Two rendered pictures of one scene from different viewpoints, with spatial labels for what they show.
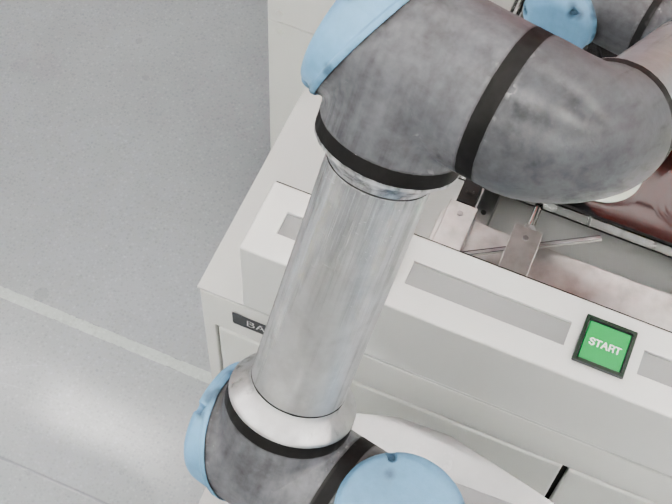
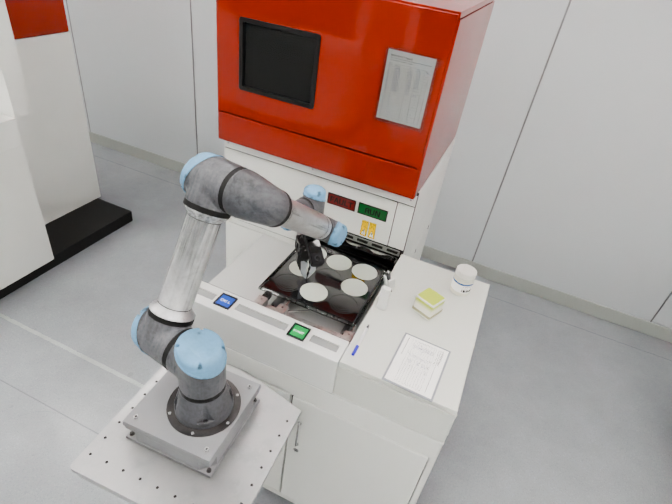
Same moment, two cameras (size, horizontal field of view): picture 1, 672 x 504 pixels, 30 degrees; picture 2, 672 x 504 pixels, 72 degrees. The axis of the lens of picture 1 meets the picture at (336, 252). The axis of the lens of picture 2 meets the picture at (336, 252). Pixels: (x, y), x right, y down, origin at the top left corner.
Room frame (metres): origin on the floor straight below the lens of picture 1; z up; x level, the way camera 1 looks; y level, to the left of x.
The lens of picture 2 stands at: (-0.43, -0.34, 1.98)
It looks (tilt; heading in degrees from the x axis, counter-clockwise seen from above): 35 degrees down; 359
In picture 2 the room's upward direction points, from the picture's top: 9 degrees clockwise
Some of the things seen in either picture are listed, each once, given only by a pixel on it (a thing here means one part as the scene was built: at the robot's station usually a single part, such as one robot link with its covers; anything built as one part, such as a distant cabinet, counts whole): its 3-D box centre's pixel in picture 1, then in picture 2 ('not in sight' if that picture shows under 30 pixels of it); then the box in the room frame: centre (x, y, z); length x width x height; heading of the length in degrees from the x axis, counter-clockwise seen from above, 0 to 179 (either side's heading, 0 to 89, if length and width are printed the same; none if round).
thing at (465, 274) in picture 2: not in sight; (463, 280); (0.88, -0.82, 1.01); 0.07 x 0.07 x 0.10
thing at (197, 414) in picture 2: not in sight; (203, 392); (0.32, -0.07, 0.95); 0.15 x 0.15 x 0.10
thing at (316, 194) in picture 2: not in sight; (313, 203); (0.91, -0.27, 1.21); 0.09 x 0.08 x 0.11; 150
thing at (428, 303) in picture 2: not in sight; (428, 303); (0.74, -0.69, 1.00); 0.07 x 0.07 x 0.07; 47
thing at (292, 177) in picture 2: not in sight; (311, 208); (1.20, -0.24, 1.02); 0.82 x 0.03 x 0.40; 71
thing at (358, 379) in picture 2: not in sight; (419, 333); (0.71, -0.68, 0.89); 0.62 x 0.35 x 0.14; 161
